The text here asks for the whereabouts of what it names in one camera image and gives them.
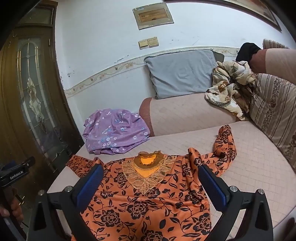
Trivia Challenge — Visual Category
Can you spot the orange black floral top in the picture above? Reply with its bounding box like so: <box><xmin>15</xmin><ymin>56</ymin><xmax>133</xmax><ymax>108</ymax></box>
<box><xmin>66</xmin><ymin>125</ymin><xmax>237</xmax><ymax>241</ymax></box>

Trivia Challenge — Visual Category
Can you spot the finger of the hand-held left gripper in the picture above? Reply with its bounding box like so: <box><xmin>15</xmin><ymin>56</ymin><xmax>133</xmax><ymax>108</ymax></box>
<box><xmin>21</xmin><ymin>156</ymin><xmax>36</xmax><ymax>169</ymax></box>

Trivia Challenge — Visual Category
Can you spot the pink quilted bed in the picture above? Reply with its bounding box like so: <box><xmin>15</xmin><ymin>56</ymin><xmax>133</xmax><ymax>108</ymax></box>
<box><xmin>46</xmin><ymin>120</ymin><xmax>296</xmax><ymax>241</ymax></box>

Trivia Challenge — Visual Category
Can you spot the wooden door with glass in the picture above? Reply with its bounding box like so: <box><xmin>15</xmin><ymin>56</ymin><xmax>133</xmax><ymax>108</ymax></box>
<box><xmin>0</xmin><ymin>0</ymin><xmax>85</xmax><ymax>232</ymax></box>

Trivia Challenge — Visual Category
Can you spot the purple floral garment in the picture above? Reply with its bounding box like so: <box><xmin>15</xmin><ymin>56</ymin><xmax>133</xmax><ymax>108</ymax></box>
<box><xmin>83</xmin><ymin>108</ymin><xmax>150</xmax><ymax>155</ymax></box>

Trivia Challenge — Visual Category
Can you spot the black cloth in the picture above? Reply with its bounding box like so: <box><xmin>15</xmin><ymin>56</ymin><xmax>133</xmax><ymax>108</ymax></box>
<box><xmin>236</xmin><ymin>42</ymin><xmax>263</xmax><ymax>64</ymax></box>

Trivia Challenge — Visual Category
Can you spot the grey pillow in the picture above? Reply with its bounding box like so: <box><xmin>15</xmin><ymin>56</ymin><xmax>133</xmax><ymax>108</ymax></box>
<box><xmin>144</xmin><ymin>49</ymin><xmax>223</xmax><ymax>100</ymax></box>

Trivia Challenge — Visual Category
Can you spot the beige floral blanket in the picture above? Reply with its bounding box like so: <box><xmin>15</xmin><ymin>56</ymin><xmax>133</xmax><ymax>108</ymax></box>
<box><xmin>205</xmin><ymin>61</ymin><xmax>257</xmax><ymax>121</ymax></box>

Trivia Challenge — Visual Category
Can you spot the striped beige pillow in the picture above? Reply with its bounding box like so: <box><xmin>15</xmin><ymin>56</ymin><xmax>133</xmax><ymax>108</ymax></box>
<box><xmin>262</xmin><ymin>39</ymin><xmax>289</xmax><ymax>49</ymax></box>

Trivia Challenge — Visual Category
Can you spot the person's left hand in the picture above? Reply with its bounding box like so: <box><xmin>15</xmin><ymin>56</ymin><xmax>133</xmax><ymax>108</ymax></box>
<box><xmin>0</xmin><ymin>186</ymin><xmax>25</xmax><ymax>224</ymax></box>

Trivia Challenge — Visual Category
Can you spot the striped brown floral quilt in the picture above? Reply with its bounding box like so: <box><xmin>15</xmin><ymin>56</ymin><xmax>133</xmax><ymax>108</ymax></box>
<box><xmin>248</xmin><ymin>73</ymin><xmax>296</xmax><ymax>166</ymax></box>

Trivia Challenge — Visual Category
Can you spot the pink bolster cushion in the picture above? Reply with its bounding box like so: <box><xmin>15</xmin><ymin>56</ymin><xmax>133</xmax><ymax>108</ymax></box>
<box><xmin>139</xmin><ymin>91</ymin><xmax>238</xmax><ymax>137</ymax></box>
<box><xmin>250</xmin><ymin>48</ymin><xmax>296</xmax><ymax>75</ymax></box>

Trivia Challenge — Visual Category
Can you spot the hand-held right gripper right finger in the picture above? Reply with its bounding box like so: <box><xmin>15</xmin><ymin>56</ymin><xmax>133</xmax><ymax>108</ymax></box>
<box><xmin>198</xmin><ymin>163</ymin><xmax>274</xmax><ymax>241</ymax></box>

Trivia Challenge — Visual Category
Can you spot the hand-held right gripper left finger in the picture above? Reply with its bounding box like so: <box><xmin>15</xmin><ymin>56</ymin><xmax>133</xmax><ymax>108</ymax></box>
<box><xmin>29</xmin><ymin>163</ymin><xmax>104</xmax><ymax>241</ymax></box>

